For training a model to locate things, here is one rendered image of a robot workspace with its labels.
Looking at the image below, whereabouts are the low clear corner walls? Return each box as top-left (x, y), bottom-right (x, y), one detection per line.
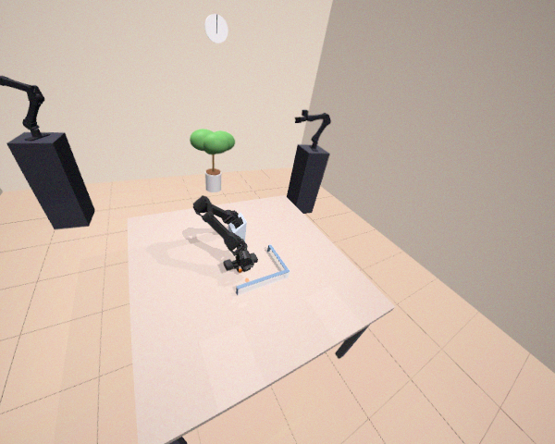
top-left (238, 246), bottom-right (290, 295)

